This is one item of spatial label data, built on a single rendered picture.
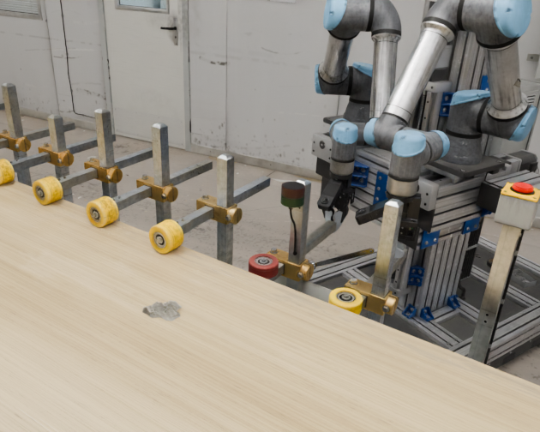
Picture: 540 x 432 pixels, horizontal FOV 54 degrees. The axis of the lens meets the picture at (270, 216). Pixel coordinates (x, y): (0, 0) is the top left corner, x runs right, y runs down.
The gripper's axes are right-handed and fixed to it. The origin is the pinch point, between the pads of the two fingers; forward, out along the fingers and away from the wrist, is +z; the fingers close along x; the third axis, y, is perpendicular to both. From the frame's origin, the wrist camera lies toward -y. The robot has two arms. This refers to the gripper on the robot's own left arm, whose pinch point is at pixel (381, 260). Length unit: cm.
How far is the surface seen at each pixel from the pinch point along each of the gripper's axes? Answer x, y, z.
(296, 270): -3.0, -22.5, 5.6
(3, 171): 13, -125, -4
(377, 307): -11.4, 0.4, 7.6
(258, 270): -13.0, -30.9, 1.2
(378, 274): -10.2, -0.6, -1.3
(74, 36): 341, -298, 1
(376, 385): -46.8, 0.8, 1.1
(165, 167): 16, -68, -12
